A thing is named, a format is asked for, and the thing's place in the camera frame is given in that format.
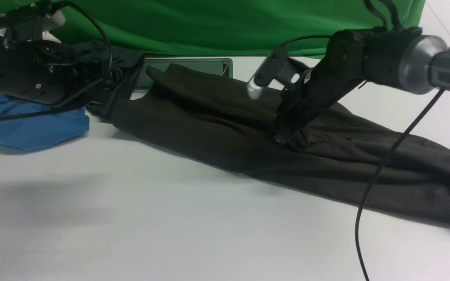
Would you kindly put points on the dark teal crumpled garment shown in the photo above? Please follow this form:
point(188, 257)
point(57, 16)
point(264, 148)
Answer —
point(126, 67)

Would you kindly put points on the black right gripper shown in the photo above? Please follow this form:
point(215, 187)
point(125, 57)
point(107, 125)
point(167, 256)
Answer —
point(339, 72)

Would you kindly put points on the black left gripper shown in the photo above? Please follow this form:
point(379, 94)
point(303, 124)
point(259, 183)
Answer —
point(44, 72)

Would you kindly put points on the blue crumpled garment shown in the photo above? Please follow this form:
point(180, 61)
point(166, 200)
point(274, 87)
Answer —
point(38, 133)

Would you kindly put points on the green backdrop cloth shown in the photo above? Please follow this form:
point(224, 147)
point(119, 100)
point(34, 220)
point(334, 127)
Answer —
point(226, 27)

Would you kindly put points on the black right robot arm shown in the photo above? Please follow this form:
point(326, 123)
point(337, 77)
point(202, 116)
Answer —
point(407, 60)

